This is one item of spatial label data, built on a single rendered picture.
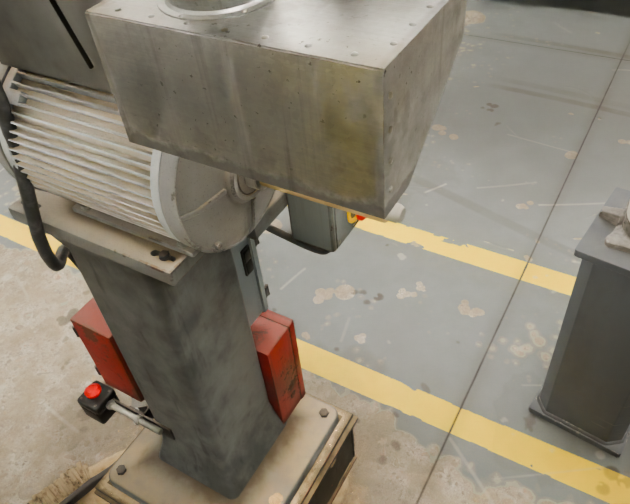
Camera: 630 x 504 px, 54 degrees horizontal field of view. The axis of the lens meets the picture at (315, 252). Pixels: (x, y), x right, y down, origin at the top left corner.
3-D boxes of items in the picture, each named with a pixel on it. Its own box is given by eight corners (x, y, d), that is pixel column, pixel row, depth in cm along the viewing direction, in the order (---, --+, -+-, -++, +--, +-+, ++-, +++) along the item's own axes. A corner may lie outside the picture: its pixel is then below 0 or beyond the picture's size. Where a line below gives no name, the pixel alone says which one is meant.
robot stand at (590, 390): (562, 351, 207) (616, 186, 158) (649, 391, 193) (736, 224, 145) (527, 410, 192) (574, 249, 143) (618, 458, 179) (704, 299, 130)
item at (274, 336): (208, 389, 171) (177, 302, 145) (234, 356, 178) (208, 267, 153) (284, 426, 161) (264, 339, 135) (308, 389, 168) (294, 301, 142)
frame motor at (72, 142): (18, 216, 102) (-61, 73, 84) (129, 132, 118) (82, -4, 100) (215, 298, 85) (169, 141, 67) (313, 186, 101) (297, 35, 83)
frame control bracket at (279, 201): (239, 235, 112) (235, 218, 109) (293, 176, 123) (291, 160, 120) (257, 241, 110) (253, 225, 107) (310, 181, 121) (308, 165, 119)
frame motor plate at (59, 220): (13, 220, 106) (4, 203, 103) (110, 146, 120) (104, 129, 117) (174, 288, 91) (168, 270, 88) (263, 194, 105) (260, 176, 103)
